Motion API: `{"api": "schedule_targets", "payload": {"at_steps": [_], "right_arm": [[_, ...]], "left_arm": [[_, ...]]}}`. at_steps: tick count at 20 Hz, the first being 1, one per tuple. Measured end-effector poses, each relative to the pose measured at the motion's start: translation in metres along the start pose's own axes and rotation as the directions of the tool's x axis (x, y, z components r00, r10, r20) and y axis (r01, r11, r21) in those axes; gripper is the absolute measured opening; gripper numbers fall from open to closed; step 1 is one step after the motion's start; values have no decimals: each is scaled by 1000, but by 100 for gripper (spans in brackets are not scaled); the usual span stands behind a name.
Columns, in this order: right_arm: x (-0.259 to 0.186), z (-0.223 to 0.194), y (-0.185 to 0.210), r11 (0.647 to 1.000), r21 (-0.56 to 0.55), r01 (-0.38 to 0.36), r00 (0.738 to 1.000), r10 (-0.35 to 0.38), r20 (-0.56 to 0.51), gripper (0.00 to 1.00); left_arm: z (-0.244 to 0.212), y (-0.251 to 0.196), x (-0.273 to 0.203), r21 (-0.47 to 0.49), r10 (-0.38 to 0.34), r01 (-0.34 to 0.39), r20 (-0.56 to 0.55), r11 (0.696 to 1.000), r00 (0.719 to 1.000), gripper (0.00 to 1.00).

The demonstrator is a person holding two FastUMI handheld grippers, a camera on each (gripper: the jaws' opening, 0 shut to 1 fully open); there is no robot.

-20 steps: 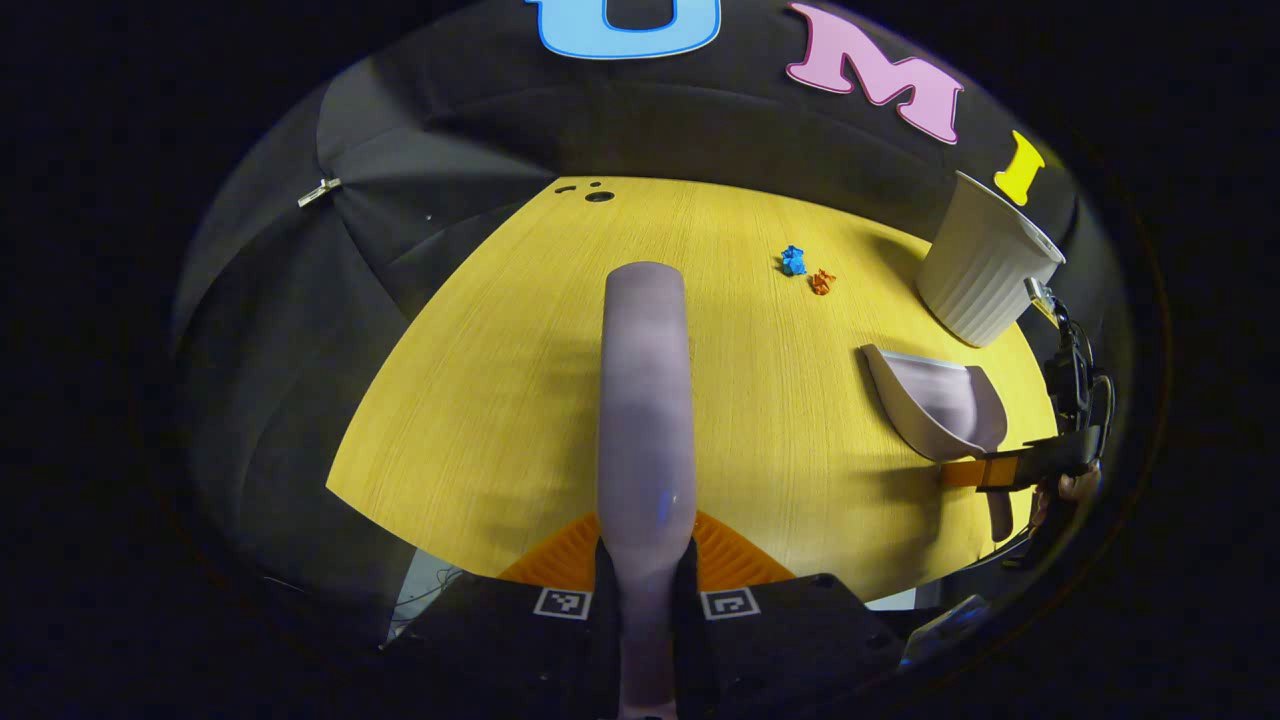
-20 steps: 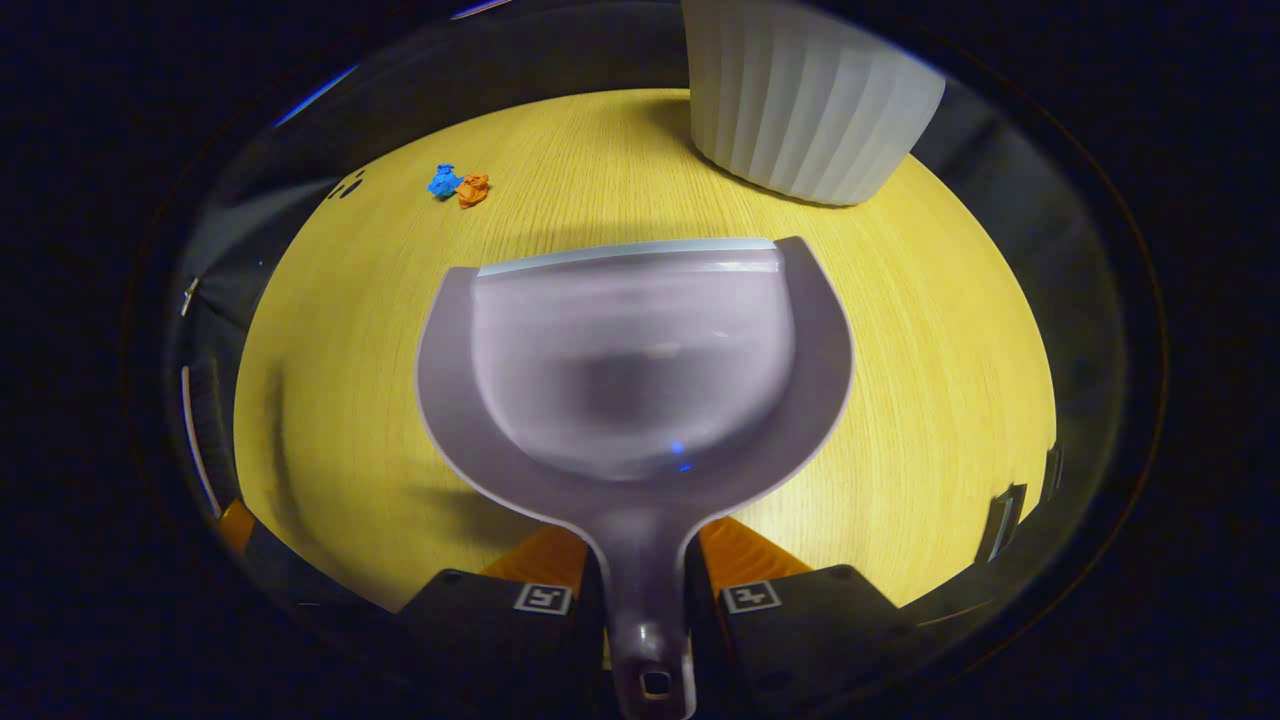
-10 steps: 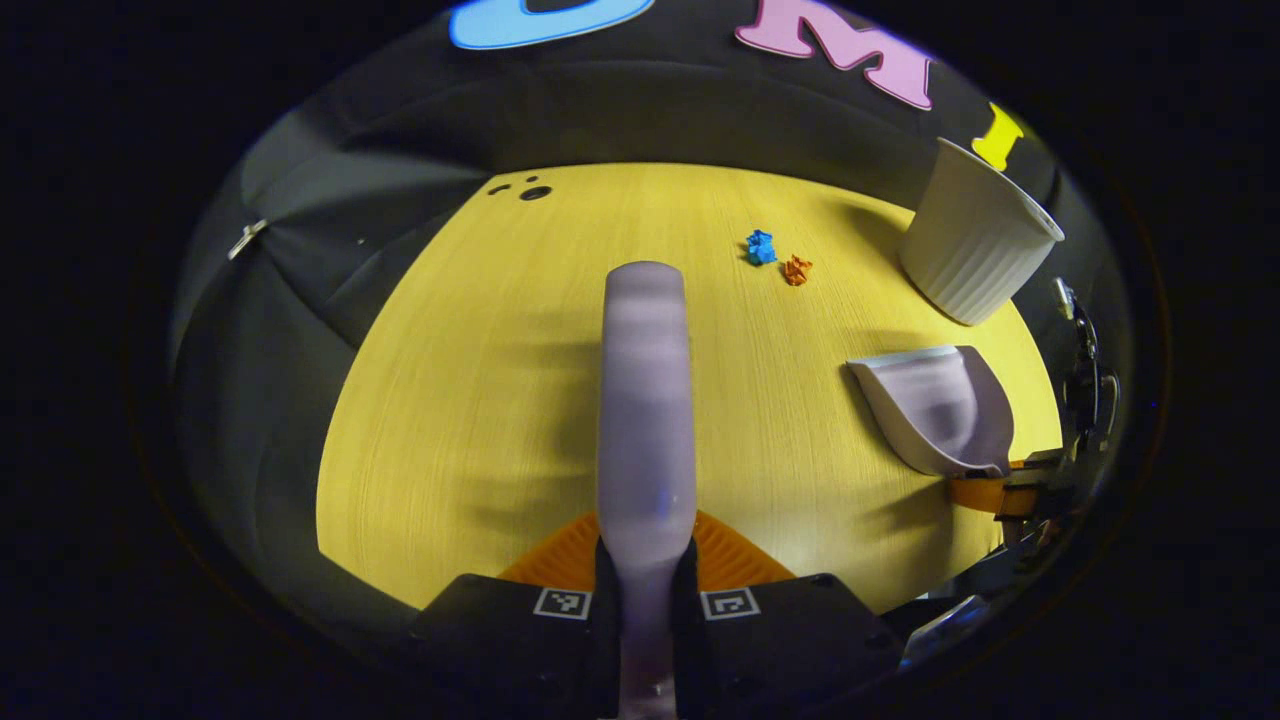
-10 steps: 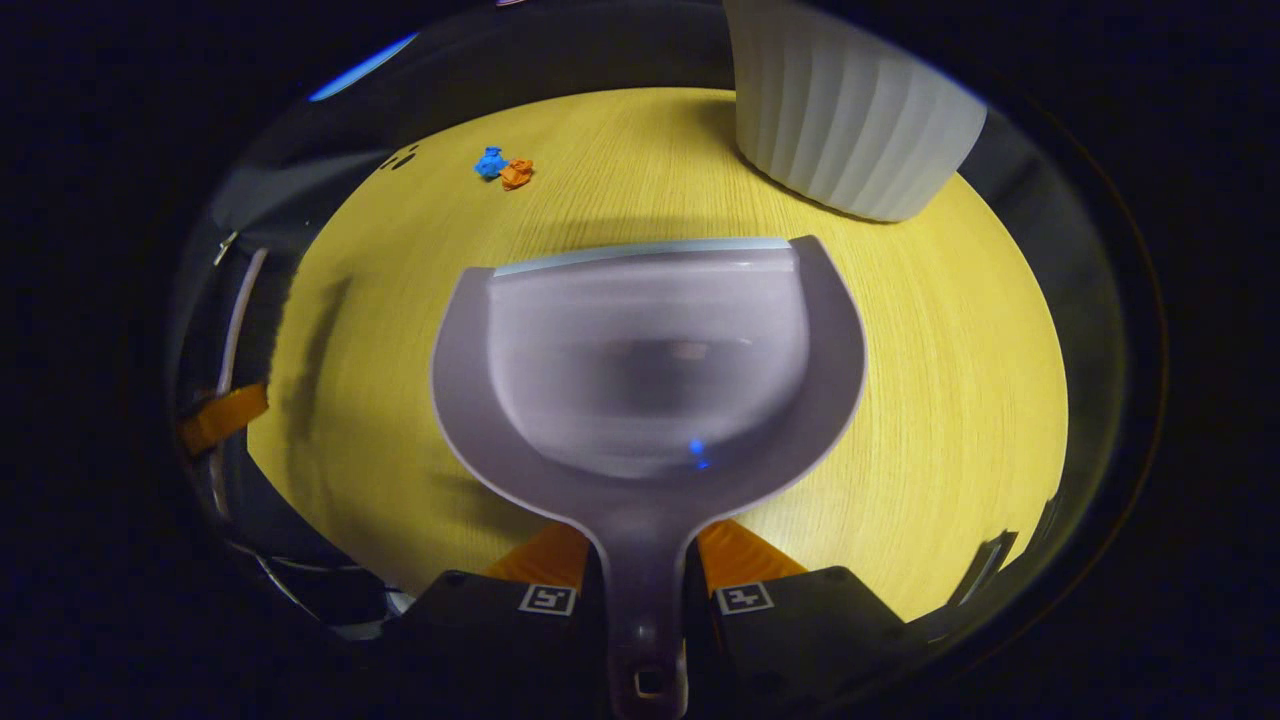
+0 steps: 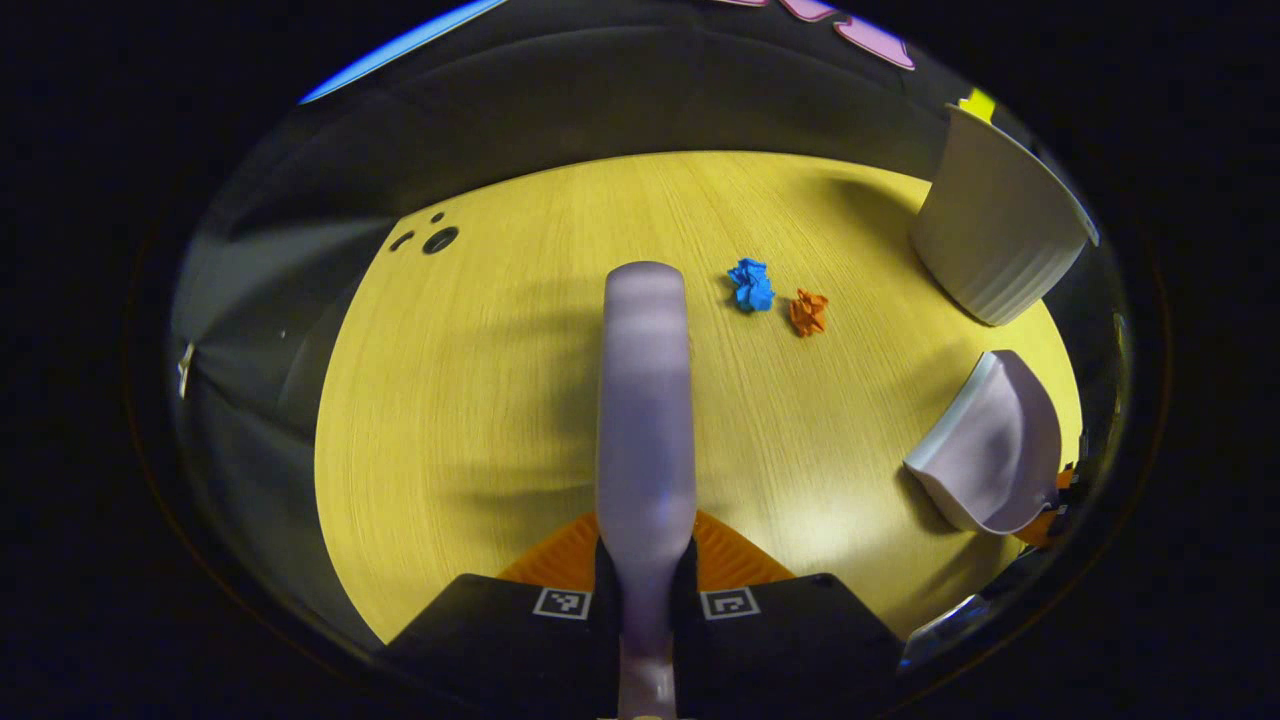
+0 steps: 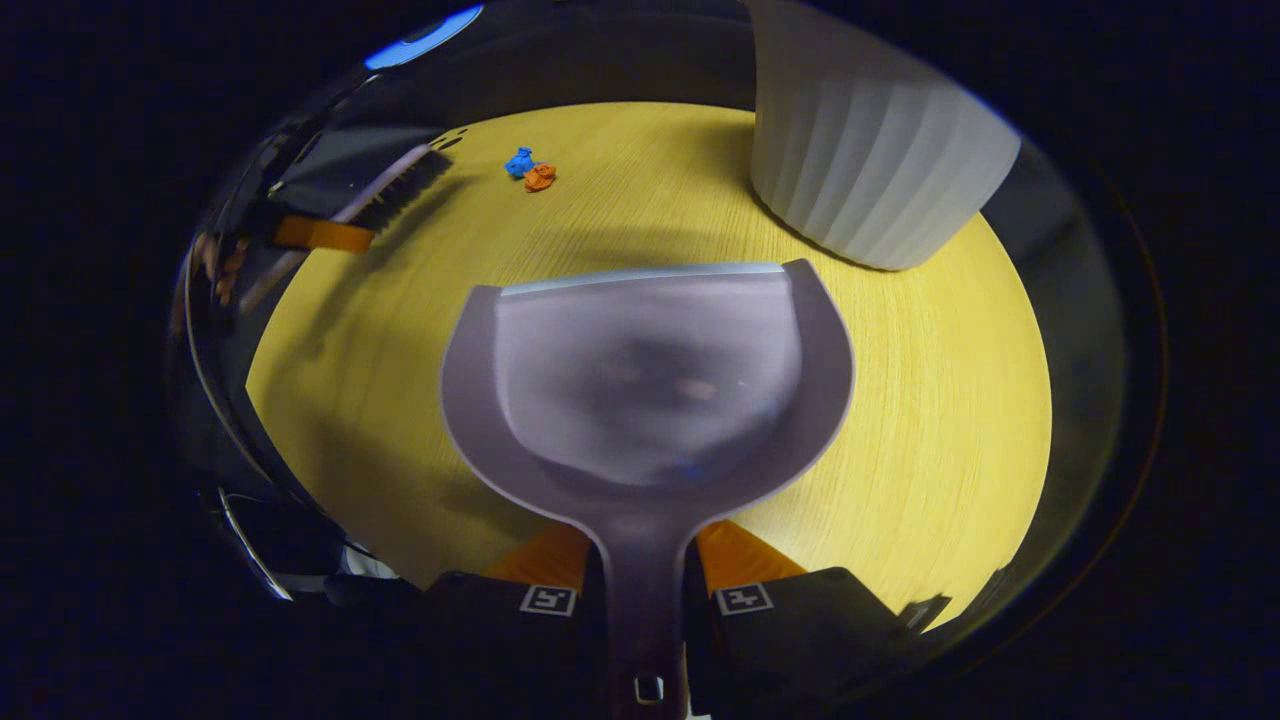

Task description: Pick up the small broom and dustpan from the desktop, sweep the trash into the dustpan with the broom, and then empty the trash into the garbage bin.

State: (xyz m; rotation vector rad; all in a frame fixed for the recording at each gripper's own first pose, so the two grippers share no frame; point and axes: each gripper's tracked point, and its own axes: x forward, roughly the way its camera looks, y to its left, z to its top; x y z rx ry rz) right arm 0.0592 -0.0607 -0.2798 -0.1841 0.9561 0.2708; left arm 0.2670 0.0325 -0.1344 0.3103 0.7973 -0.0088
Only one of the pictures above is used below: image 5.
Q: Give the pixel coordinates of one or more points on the white ribbed garbage bin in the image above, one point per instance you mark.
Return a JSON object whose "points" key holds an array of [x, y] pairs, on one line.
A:
{"points": [[995, 230]]}

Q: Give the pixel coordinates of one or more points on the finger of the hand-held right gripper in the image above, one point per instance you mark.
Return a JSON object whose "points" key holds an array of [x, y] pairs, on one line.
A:
{"points": [[1050, 520]]}

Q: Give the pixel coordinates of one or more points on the blue paper ball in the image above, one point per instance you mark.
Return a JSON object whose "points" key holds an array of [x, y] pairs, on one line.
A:
{"points": [[752, 286]]}

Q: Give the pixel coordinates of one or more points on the small lilac broom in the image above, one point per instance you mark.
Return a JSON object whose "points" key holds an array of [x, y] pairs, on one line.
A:
{"points": [[647, 400]]}

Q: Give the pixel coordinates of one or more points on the white cloth clip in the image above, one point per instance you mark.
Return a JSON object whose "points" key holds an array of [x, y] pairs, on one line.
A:
{"points": [[185, 368]]}

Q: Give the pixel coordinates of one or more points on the yellow wooden desktop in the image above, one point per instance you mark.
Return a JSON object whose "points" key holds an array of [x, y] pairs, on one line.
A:
{"points": [[480, 400]]}

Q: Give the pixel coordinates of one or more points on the small lilac dustpan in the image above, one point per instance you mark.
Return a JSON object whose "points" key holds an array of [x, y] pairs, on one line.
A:
{"points": [[1000, 450]]}

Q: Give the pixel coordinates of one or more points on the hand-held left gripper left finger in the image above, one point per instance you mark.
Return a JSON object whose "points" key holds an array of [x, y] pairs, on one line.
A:
{"points": [[500, 640]]}

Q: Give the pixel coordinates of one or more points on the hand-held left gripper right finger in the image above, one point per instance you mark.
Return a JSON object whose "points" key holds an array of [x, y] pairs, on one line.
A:
{"points": [[790, 640]]}

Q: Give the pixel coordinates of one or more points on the orange paper ball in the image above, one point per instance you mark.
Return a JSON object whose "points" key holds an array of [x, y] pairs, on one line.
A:
{"points": [[808, 312]]}

